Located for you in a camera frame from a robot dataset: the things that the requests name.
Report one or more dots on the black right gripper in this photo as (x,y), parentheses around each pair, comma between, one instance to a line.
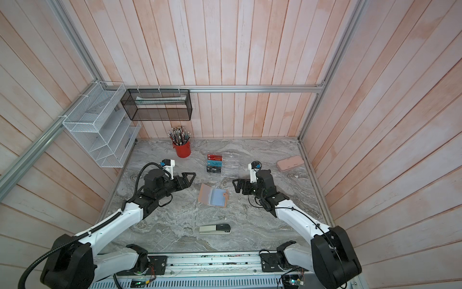
(247,191)

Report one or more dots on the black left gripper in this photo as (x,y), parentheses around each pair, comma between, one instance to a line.
(186,184)

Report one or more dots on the teal card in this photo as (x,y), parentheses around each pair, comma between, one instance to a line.
(214,163)

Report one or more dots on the black VIP card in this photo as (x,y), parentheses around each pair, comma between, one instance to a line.
(213,169)

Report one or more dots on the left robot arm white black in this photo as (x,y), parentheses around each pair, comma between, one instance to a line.
(75,262)

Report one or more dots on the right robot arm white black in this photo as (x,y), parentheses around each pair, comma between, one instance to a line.
(330,255)

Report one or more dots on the red pencil cup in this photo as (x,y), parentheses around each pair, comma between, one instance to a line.
(184,150)

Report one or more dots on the clear acrylic tiered organizer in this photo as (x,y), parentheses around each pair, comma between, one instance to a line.
(230,165)

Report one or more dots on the bundle of pencils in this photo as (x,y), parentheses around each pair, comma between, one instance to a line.
(179,135)

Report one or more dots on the beige black stapler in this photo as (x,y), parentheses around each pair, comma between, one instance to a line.
(217,229)

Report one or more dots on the pink pencil case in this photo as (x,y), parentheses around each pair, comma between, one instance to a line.
(290,163)

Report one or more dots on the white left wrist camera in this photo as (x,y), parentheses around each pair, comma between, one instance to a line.
(168,166)

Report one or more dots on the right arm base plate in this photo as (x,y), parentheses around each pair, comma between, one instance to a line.
(272,262)

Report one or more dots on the black mesh wall basket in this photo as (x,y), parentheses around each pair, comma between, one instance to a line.
(157,104)

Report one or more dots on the aluminium front rail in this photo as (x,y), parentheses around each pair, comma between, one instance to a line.
(215,270)

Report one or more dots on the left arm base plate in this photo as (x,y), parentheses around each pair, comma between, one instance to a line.
(156,267)

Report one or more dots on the white wire mesh shelf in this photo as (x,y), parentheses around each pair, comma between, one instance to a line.
(101,125)

